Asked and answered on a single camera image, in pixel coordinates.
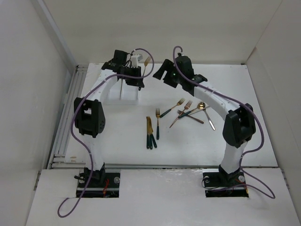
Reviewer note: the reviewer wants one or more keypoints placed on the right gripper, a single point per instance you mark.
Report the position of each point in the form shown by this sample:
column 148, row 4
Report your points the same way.
column 168, row 65

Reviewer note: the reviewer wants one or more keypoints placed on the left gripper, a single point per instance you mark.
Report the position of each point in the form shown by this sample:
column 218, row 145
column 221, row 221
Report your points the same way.
column 137, row 81

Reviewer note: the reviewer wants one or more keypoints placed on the rose gold knife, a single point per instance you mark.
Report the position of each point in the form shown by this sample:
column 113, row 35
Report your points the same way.
column 121, row 87

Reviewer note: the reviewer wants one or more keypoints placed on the gold fork green handle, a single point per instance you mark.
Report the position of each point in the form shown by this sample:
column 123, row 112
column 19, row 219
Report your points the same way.
column 158, row 117
column 146, row 62
column 169, row 110

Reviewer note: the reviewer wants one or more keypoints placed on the gold knife green handle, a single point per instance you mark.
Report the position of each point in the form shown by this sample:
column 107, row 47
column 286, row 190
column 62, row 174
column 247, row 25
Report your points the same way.
column 151, row 136
column 149, row 145

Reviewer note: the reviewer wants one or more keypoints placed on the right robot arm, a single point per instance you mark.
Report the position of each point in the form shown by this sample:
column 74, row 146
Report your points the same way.
column 239, row 124

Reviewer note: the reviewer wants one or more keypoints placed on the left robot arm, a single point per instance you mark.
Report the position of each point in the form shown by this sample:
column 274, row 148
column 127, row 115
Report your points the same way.
column 88, row 121

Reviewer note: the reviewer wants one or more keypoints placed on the white cutlery tray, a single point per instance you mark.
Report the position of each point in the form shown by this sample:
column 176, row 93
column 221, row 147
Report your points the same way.
column 129, row 95

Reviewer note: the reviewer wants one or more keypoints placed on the silver fork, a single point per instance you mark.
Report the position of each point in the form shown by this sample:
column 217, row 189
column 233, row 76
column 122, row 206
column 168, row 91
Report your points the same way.
column 204, row 106

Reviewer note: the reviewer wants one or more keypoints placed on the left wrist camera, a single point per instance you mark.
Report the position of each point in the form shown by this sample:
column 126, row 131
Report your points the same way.
column 134, row 60

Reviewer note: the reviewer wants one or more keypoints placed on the gold spoon green handle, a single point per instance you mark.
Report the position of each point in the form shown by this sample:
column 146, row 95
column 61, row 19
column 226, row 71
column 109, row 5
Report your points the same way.
column 198, row 107

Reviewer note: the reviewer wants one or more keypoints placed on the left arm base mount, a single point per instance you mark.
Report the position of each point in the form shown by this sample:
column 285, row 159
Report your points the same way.
column 103, row 184

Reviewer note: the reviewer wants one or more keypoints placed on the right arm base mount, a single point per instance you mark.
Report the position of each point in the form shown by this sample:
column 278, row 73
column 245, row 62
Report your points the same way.
column 217, row 185

